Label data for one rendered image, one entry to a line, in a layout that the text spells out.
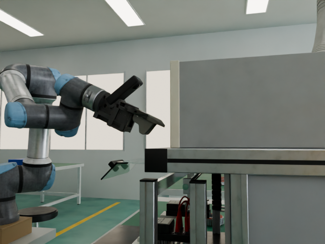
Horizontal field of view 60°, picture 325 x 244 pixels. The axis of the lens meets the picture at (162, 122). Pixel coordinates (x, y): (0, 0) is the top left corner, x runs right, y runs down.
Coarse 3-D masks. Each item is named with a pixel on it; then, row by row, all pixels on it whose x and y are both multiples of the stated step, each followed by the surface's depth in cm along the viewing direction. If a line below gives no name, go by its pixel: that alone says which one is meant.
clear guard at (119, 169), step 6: (120, 162) 91; (126, 162) 91; (132, 162) 90; (138, 162) 90; (144, 162) 90; (114, 168) 94; (120, 168) 101; (126, 168) 108; (108, 174) 94; (114, 174) 100; (120, 174) 108
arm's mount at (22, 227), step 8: (24, 216) 121; (8, 224) 109; (16, 224) 111; (24, 224) 115; (0, 232) 103; (8, 232) 106; (16, 232) 111; (24, 232) 115; (0, 240) 103; (8, 240) 106
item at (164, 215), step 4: (172, 200) 101; (176, 200) 101; (168, 204) 96; (172, 204) 96; (176, 204) 95; (184, 204) 95; (168, 208) 96; (172, 208) 96; (176, 208) 95; (184, 208) 95; (188, 208) 99; (164, 212) 100; (168, 212) 95; (172, 212) 95; (176, 212) 95; (184, 212) 94; (188, 212) 94; (208, 212) 94; (160, 216) 97; (164, 216) 96; (168, 216) 96; (172, 216) 96; (176, 216) 97; (184, 216) 94; (188, 216) 94; (208, 216) 92
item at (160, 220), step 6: (162, 222) 73; (168, 222) 73; (162, 228) 72; (168, 228) 71; (174, 228) 76; (162, 234) 71; (168, 234) 71; (174, 234) 71; (180, 234) 71; (186, 234) 71; (138, 240) 73; (162, 240) 71; (168, 240) 71; (174, 240) 70; (180, 240) 70; (186, 240) 70
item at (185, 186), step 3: (195, 174) 72; (198, 174) 74; (201, 174) 79; (192, 177) 66; (195, 177) 68; (198, 177) 72; (183, 180) 56; (186, 180) 56; (189, 180) 56; (183, 183) 56; (186, 183) 56; (189, 183) 56; (183, 186) 55; (186, 186) 55; (189, 186) 56; (183, 189) 56; (186, 189) 55; (189, 189) 56; (183, 192) 56; (186, 192) 56; (189, 192) 56
